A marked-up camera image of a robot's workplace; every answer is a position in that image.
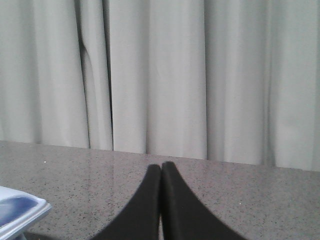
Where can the light blue right-side slipper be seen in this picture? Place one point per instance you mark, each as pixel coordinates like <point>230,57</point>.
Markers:
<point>19,211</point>

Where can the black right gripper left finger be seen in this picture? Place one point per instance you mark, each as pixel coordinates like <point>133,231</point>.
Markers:
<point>139,219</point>

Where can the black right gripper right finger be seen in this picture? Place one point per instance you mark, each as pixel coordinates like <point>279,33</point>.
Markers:
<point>184,217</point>

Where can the white pleated curtain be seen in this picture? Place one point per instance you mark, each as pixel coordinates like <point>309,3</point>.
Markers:
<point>226,80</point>

